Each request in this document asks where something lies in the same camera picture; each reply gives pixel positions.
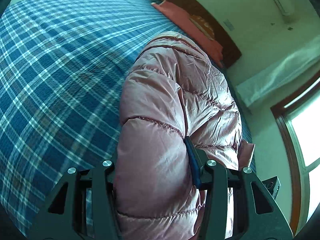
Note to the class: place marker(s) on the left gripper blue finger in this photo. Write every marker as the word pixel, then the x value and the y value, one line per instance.
pixel 194 162

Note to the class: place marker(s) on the red pillow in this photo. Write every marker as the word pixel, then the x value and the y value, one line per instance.
pixel 180 17

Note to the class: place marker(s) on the embroidered cushion on pillow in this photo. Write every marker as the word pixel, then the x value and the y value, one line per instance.
pixel 203 26

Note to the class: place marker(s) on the blue plaid bed sheet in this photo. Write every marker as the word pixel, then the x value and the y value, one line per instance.
pixel 63 65

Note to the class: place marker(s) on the white curtain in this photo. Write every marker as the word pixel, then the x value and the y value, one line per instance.
pixel 276 75

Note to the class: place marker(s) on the window with wooden frame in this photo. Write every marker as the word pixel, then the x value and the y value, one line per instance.
pixel 297 117

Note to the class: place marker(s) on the dark wooden headboard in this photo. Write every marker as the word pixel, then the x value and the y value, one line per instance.
pixel 230 51

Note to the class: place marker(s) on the pink quilted down jacket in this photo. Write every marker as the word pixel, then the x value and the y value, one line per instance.
pixel 173 91

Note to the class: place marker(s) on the wall switch plate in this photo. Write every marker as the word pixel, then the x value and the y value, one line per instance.
pixel 229 25

